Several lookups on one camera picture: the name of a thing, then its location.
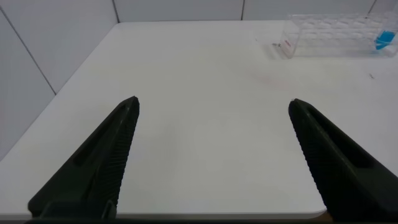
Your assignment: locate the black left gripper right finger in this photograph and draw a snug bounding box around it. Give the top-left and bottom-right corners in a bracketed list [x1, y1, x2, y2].
[288, 98, 398, 223]

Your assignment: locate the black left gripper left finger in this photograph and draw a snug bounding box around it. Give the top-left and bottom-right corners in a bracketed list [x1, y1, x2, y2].
[27, 95, 141, 218]

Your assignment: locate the clear acrylic test tube rack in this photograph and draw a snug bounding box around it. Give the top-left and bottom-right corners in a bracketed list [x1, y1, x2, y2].
[279, 12, 398, 59]

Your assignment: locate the test tube with blue pigment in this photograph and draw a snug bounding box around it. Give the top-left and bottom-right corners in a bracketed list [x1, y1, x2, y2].
[374, 2, 398, 51]

